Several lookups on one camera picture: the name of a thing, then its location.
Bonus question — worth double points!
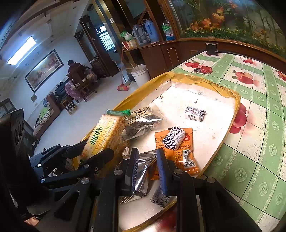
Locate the small orange snack packet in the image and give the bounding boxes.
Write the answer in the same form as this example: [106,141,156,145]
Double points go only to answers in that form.
[155,128,200,176]

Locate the blue white candy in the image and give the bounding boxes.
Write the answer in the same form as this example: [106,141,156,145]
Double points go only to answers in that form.
[185,106,206,122]
[162,127,185,151]
[151,186,176,208]

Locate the green yellow cracker pack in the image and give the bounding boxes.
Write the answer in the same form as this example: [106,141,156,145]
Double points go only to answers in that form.
[80,111,131,161]

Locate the person's left hand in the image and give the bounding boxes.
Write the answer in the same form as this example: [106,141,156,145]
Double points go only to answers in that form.
[24,217,40,227]

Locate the yellow rimmed white tray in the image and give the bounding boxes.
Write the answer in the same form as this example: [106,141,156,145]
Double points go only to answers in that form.
[75,72,248,231]

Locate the seated person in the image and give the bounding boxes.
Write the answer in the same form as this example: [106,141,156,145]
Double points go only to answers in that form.
[65,60,98,102]

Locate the red broom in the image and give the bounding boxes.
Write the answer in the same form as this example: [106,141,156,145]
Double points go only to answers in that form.
[117,49,131,91]

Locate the framed landscape painting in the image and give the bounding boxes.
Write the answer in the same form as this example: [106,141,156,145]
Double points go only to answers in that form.
[25,49,63,93]

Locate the green fruit pattern tablecloth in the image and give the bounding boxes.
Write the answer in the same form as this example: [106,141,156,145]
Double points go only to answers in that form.
[172,52,285,231]

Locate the white plastic bucket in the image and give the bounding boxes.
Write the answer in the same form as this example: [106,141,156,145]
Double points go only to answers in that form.
[131,64,151,87]

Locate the red bottle cap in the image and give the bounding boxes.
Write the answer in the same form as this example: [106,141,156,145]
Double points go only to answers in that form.
[193,66,213,74]

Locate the ceiling fluorescent lamp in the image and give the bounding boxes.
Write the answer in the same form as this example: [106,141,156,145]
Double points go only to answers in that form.
[7,36,36,65]

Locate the wooden cabinet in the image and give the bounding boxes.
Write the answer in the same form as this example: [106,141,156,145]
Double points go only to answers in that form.
[123,40,210,79]

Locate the dark small jar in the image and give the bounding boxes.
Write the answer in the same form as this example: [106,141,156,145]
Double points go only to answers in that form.
[206,42,219,56]

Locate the grey kettle jug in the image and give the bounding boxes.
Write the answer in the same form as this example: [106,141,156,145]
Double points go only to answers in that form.
[132,24,148,45]

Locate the blue thermos jug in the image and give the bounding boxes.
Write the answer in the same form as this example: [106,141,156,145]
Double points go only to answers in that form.
[145,20,159,42]

